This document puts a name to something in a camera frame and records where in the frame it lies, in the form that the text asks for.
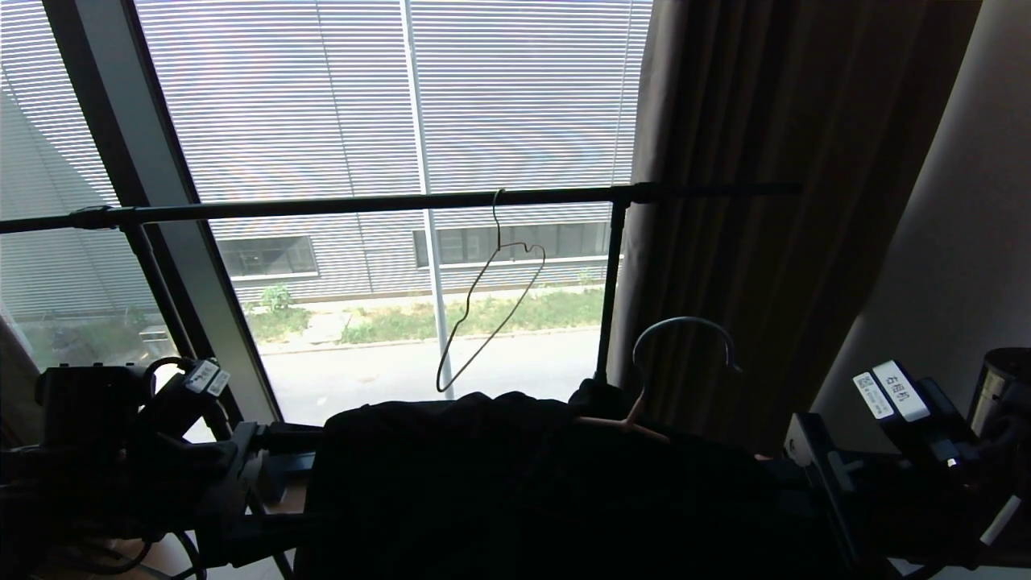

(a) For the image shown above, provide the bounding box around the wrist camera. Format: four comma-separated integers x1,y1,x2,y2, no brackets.
137,358,233,441
851,359,980,473

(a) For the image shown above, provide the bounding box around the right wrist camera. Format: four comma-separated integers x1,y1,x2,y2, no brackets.
851,359,980,473

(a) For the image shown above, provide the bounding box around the black cable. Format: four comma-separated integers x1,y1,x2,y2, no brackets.
77,528,209,580

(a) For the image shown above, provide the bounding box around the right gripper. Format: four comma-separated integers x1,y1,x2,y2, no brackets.
784,411,905,580

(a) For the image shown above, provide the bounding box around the pink clothes hanger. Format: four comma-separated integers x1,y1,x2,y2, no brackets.
435,188,548,395
575,316,743,446

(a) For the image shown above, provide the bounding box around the black garment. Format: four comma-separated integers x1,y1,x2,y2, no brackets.
292,379,808,580

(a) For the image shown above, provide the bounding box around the window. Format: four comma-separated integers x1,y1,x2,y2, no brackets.
0,0,656,429

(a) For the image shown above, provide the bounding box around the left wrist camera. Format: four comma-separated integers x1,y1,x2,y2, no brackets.
137,358,233,441

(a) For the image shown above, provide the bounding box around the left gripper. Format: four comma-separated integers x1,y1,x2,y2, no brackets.
172,421,271,570

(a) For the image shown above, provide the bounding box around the black clothes rack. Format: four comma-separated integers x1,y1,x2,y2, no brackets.
0,182,804,580

